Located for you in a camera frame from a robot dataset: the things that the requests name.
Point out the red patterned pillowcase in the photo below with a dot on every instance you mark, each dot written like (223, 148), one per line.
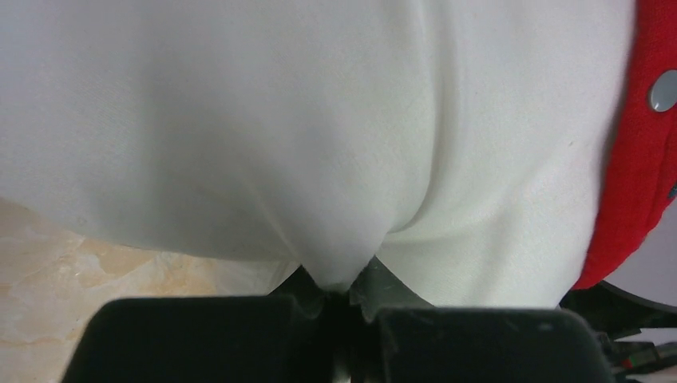
(640, 179)

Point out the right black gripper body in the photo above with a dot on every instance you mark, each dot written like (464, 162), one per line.
(615, 315)

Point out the white pillow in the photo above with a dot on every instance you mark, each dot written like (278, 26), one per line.
(461, 143)

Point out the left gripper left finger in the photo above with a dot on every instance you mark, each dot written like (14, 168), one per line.
(276, 337)

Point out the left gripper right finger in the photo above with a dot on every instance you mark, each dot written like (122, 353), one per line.
(402, 338)

